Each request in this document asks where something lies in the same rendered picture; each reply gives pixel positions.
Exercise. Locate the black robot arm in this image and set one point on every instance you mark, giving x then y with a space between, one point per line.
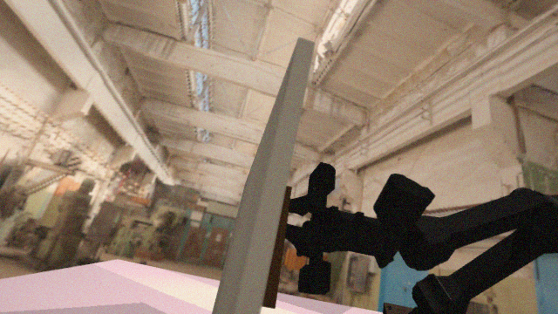
426 241

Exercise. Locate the brown wooden picture frame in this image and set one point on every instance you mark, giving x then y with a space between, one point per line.
270 294

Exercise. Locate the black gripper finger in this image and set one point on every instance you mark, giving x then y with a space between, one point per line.
301 238
304 204

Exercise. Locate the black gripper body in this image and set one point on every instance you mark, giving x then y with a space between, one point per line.
332 228

